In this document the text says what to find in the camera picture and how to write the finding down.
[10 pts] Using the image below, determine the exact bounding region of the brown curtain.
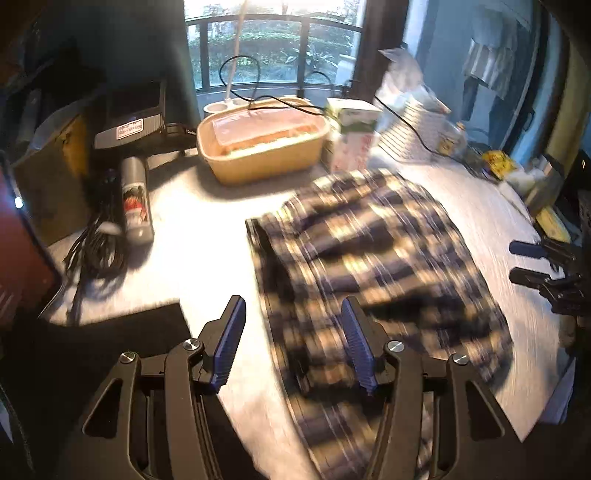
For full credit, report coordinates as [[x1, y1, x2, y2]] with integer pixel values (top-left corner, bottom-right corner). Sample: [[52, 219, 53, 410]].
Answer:
[[353, 0, 411, 88]]

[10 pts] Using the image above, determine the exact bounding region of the person's right hand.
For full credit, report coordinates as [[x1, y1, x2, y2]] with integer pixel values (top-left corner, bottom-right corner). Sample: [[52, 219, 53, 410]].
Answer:
[[558, 316, 580, 349]]

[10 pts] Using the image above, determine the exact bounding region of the black cable bundle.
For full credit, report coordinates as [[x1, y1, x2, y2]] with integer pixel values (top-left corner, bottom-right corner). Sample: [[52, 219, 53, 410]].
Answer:
[[62, 171, 127, 324]]

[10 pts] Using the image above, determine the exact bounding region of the black box device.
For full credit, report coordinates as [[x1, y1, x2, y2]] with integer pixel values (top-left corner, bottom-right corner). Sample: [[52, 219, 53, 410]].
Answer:
[[93, 80, 199, 151]]

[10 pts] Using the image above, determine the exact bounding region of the yellow duck print bag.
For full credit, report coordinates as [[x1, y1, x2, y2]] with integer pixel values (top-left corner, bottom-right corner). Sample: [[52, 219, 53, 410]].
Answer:
[[482, 150, 515, 178]]

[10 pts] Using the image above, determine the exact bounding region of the black window railing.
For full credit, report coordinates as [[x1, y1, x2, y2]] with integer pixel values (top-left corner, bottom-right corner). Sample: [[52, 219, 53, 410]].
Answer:
[[185, 14, 365, 93]]

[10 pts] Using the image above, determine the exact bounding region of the white plastic bag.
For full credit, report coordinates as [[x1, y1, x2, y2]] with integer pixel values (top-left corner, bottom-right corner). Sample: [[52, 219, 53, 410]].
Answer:
[[499, 159, 550, 204]]

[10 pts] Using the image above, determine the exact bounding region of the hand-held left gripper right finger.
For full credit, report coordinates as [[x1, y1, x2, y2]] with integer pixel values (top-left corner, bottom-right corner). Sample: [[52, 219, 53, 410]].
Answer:
[[341, 295, 520, 480]]

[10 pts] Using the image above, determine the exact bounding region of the plaid flannel shirt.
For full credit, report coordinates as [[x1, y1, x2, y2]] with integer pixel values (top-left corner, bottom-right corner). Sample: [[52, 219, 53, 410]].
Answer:
[[245, 168, 515, 480]]

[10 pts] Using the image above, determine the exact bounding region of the dark hanging garment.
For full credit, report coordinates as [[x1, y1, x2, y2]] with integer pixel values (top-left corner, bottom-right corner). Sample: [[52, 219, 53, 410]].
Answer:
[[462, 76, 495, 125]]

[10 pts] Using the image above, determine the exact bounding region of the dark brown bag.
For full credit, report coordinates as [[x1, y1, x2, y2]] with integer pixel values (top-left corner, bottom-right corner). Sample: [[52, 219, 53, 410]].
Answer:
[[9, 111, 93, 245]]

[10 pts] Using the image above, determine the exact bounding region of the beige storage box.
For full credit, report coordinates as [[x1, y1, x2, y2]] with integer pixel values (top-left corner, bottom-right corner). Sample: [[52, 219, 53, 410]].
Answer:
[[196, 95, 329, 185]]

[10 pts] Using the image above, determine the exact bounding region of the crinkled clear plastic bag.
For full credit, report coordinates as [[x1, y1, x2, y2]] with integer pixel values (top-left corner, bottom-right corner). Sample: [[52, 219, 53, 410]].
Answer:
[[376, 46, 451, 114]]

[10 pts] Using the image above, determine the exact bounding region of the white cord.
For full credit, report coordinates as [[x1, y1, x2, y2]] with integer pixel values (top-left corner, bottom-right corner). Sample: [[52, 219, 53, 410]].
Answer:
[[225, 0, 252, 102]]

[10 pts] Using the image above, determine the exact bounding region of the striped hanging cloth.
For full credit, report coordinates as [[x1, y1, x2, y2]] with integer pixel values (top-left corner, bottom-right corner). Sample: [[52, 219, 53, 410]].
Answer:
[[462, 37, 518, 100]]

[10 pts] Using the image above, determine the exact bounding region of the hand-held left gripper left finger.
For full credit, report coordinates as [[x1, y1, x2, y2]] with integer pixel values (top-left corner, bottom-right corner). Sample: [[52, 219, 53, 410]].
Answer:
[[78, 295, 247, 480]]

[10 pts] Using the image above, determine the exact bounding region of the white plastic basket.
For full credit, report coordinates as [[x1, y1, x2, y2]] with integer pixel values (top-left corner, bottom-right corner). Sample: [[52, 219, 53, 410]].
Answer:
[[376, 99, 455, 162]]

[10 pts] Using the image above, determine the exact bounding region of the thin black cable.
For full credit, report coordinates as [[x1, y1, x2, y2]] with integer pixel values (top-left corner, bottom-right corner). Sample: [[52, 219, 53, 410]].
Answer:
[[219, 55, 264, 112]]

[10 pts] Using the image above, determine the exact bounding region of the white double cup holder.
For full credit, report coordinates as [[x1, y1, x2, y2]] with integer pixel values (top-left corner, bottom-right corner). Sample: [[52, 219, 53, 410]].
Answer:
[[203, 95, 250, 117]]

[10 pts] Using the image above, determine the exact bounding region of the green white milk carton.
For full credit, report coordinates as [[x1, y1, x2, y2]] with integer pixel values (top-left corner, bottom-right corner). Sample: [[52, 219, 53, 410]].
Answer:
[[321, 97, 384, 174]]

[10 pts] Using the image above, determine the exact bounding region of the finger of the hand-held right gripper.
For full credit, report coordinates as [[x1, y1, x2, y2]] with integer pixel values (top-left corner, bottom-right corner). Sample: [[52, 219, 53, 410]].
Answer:
[[509, 239, 561, 266], [509, 267, 570, 295]]

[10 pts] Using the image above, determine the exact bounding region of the teal curtain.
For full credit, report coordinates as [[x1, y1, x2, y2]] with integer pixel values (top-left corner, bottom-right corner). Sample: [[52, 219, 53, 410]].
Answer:
[[78, 0, 201, 121]]

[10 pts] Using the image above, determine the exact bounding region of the white mug yellow dog print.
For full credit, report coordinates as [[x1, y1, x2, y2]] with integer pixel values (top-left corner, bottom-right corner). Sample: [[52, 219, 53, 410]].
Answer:
[[434, 121, 468, 155]]

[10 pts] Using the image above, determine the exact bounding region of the grey spray can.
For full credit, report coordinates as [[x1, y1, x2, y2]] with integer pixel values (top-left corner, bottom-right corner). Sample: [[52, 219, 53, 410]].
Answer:
[[119, 156, 154, 244]]

